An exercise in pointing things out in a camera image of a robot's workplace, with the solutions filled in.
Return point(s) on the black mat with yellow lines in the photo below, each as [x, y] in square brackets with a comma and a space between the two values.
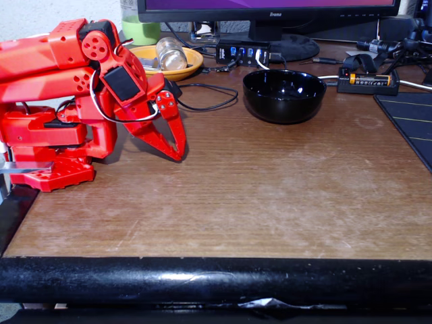
[411, 118]

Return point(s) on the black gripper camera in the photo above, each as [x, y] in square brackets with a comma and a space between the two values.
[173, 87]

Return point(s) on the black table edge bar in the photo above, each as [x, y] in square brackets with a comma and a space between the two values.
[216, 280]

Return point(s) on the black flashlight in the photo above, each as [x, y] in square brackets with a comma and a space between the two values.
[376, 45]

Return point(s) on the black glossy bowl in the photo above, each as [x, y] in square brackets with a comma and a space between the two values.
[283, 101]

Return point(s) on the black audio plug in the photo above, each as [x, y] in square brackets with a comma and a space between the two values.
[324, 60]

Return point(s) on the black battery charger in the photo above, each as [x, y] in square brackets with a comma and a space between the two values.
[368, 88]

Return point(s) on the yellow ceramic dish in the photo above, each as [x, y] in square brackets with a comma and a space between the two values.
[194, 62]

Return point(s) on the yellow and black battery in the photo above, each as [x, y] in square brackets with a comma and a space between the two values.
[369, 79]

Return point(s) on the black usb hub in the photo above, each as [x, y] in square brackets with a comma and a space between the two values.
[224, 55]

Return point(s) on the clear glass jar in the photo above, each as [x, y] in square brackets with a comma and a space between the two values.
[172, 55]

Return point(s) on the black computer monitor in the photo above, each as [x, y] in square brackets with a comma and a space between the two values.
[320, 6]

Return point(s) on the metal piece in dish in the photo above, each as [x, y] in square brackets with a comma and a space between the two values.
[148, 63]

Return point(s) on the metal table clamp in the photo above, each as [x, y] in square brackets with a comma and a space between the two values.
[27, 167]

